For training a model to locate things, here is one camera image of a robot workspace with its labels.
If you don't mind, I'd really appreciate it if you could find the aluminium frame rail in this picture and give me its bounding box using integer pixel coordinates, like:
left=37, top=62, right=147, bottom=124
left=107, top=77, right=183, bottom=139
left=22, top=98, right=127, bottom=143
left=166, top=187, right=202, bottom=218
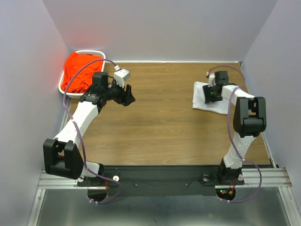
left=27, top=98, right=80, bottom=226

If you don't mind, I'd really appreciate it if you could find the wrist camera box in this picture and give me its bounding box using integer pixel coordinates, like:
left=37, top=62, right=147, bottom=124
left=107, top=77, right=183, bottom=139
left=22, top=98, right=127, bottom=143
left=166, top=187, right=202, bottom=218
left=206, top=72, right=216, bottom=87
left=114, top=69, right=131, bottom=88

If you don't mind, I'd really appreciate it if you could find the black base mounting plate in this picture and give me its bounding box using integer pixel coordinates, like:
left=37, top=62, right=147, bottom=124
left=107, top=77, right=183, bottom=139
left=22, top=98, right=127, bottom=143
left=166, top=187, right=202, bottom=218
left=48, top=164, right=245, bottom=197

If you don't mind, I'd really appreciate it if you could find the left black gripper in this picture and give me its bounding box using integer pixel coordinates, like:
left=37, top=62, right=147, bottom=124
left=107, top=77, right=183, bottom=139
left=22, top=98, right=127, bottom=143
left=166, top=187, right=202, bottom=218
left=103, top=77, right=136, bottom=107

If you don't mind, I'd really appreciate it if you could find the orange t shirt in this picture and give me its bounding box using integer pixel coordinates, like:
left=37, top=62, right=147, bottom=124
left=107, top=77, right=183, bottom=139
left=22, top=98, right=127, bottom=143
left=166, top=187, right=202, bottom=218
left=61, top=51, right=104, bottom=94

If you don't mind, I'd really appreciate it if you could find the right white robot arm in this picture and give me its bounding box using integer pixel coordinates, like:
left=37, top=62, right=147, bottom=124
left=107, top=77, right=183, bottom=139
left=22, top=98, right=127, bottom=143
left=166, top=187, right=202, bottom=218
left=203, top=71, right=267, bottom=184

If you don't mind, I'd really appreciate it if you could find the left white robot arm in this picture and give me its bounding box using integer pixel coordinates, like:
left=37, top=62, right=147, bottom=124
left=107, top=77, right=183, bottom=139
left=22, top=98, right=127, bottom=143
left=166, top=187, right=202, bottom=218
left=43, top=69, right=135, bottom=186

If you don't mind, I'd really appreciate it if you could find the white t shirt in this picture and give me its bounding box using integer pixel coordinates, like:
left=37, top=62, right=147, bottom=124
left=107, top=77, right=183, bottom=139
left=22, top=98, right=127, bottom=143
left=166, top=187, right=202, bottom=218
left=192, top=81, right=229, bottom=115

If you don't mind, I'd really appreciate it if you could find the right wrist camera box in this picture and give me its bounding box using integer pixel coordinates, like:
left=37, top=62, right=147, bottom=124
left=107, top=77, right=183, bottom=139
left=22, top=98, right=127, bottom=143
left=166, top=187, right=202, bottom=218
left=206, top=72, right=216, bottom=87

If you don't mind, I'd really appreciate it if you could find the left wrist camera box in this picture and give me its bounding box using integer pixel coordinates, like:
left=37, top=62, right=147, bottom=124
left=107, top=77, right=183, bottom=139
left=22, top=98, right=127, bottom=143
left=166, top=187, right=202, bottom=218
left=114, top=69, right=131, bottom=88

